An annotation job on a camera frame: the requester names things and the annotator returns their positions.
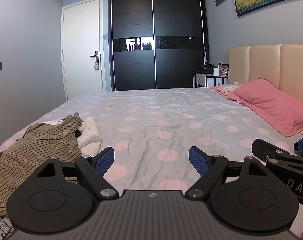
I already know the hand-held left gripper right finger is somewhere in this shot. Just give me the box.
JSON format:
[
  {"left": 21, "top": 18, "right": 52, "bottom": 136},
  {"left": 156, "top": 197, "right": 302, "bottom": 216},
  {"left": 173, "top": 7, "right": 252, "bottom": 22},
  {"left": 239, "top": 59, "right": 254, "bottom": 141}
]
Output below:
[{"left": 185, "top": 146, "right": 270, "bottom": 202}]

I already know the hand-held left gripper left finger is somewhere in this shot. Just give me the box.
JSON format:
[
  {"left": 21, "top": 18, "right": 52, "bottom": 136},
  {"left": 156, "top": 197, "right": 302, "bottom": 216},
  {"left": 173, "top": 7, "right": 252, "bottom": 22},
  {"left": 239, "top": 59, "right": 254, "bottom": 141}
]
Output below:
[{"left": 36, "top": 147, "right": 118, "bottom": 201}]

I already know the brown striped shirt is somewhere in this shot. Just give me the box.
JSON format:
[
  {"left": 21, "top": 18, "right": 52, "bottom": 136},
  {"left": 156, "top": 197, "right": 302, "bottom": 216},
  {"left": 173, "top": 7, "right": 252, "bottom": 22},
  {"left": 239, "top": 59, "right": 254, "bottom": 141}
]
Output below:
[{"left": 0, "top": 115, "right": 83, "bottom": 217}]

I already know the white textured garment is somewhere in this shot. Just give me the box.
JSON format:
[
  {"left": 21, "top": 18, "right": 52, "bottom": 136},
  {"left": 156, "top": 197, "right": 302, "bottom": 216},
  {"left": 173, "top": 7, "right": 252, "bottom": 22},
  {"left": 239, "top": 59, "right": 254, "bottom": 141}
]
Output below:
[{"left": 77, "top": 117, "right": 102, "bottom": 155}]

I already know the bed with polka-dot sheet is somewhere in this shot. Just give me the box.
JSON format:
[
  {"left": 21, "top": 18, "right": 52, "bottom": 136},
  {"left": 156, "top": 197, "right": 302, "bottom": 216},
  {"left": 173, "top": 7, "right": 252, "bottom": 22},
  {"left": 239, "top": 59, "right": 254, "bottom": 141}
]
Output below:
[{"left": 0, "top": 87, "right": 303, "bottom": 230}]

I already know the patterned pink pillow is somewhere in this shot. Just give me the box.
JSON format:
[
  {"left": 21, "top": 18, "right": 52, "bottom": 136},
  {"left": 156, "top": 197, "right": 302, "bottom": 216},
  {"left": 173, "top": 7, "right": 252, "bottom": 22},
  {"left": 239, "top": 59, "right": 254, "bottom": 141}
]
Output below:
[{"left": 207, "top": 82, "right": 244, "bottom": 98}]

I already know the white nightstand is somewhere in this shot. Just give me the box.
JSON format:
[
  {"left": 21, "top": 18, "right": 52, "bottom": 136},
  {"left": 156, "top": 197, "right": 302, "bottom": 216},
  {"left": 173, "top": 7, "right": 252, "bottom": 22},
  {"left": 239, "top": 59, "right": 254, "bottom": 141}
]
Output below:
[{"left": 194, "top": 73, "right": 229, "bottom": 88}]

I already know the beige padded headboard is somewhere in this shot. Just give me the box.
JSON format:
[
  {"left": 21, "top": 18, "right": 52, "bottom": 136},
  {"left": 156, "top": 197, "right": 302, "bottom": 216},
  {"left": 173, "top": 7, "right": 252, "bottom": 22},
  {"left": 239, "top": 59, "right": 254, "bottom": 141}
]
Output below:
[{"left": 228, "top": 44, "right": 303, "bottom": 110}]

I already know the black bag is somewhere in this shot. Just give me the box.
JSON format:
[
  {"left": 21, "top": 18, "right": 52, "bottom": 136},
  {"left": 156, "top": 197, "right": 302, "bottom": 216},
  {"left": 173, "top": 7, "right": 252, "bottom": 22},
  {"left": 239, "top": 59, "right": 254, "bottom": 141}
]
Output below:
[{"left": 197, "top": 64, "right": 214, "bottom": 74}]

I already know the dark sliding-door wardrobe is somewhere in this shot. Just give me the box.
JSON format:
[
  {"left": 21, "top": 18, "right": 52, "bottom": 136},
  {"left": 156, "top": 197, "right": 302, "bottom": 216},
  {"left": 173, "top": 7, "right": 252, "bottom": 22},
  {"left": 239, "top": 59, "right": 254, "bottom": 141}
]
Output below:
[{"left": 109, "top": 0, "right": 209, "bottom": 92}]

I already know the white door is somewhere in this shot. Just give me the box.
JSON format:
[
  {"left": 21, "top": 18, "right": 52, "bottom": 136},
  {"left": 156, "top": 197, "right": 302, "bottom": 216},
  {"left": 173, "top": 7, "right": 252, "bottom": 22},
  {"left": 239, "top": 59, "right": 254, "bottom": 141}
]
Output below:
[{"left": 62, "top": 0, "right": 104, "bottom": 102}]

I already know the grey garment with black trim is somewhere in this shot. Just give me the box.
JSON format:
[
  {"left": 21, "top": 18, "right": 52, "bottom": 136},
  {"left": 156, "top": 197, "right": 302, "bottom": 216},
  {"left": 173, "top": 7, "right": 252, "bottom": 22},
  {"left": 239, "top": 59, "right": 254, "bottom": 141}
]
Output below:
[{"left": 0, "top": 215, "right": 16, "bottom": 240}]

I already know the metal door handle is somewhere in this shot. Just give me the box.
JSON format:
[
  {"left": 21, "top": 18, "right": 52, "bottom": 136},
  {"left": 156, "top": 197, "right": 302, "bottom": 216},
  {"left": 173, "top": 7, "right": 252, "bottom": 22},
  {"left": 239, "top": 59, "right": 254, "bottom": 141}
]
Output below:
[{"left": 90, "top": 51, "right": 100, "bottom": 70}]

